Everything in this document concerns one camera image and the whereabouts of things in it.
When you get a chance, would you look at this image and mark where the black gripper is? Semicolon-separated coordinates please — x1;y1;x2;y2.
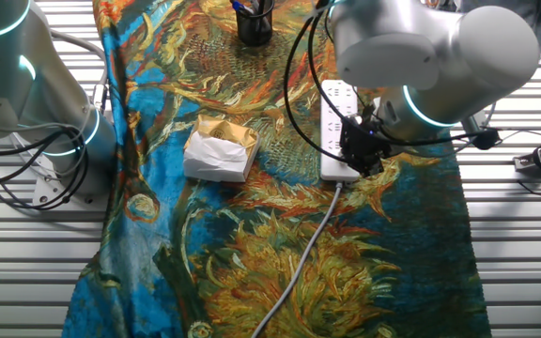
338;106;393;179

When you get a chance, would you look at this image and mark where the sunflower painting table cloth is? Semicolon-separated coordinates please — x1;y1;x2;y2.
60;0;494;338

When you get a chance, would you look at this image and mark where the blue pen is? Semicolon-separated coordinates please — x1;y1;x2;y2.
230;0;255;16

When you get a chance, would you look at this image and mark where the white power strip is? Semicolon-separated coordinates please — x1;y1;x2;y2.
319;78;363;183

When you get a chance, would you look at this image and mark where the grey base hose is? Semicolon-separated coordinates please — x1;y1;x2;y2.
46;27;110;112

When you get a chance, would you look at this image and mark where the black base cable bundle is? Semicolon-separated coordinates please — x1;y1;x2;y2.
0;125;92;210

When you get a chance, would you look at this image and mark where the golden tissue pack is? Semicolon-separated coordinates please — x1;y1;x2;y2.
182;115;262;184

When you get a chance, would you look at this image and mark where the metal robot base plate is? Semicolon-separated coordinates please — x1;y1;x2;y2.
32;154;112;212

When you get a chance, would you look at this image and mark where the black pen holder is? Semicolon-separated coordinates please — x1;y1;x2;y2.
234;0;276;48

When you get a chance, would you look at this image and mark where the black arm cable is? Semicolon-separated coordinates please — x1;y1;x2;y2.
282;0;352;166
306;0;502;152

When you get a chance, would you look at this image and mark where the grey power strip cable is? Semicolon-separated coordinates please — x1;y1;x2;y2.
250;181;345;338

